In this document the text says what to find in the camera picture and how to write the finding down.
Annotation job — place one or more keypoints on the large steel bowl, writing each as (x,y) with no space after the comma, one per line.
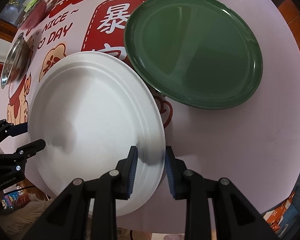
(16,61)

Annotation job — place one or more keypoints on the pink steel bowl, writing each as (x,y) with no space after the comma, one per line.
(33,16)

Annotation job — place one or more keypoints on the green plate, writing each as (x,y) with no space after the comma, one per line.
(197,52)

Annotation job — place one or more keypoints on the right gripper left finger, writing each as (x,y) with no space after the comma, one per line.
(67,215)

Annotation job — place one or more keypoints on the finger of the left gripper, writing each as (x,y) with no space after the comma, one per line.
(10,130)
(29,150)

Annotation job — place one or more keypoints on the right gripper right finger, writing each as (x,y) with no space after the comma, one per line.
(235,217)

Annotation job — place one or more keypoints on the white paper plate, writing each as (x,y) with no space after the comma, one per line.
(90,108)

